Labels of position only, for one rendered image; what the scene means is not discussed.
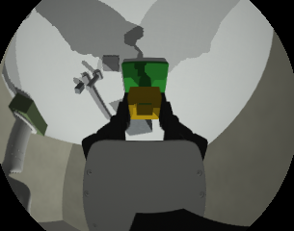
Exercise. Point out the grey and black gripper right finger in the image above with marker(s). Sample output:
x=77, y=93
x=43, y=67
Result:
x=175, y=129

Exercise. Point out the yellow square nut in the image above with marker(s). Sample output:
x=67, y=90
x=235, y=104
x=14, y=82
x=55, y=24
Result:
x=138, y=95

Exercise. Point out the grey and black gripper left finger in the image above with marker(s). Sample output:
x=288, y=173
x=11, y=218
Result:
x=115, y=128

